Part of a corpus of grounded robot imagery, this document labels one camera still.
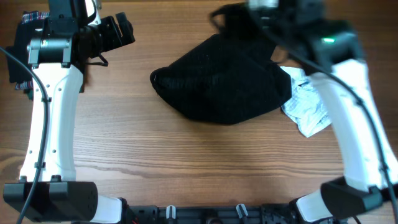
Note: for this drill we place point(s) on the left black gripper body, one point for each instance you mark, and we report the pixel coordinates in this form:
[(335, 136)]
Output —
[(107, 35)]

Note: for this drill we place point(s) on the black knit skirt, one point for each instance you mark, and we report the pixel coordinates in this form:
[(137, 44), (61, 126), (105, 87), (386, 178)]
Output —
[(227, 79)]

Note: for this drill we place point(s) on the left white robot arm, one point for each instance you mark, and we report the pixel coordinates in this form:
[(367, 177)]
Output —
[(47, 190)]

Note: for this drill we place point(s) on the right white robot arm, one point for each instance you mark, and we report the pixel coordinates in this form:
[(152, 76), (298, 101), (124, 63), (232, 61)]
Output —
[(331, 55)]

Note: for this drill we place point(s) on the plaid folded shirt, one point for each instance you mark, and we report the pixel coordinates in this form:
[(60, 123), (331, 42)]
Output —
[(28, 17)]

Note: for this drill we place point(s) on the light blue striped cloth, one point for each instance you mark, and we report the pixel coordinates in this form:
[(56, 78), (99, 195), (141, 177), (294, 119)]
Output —
[(305, 107)]

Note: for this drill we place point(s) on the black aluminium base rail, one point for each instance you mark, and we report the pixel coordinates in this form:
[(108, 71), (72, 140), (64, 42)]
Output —
[(238, 214)]

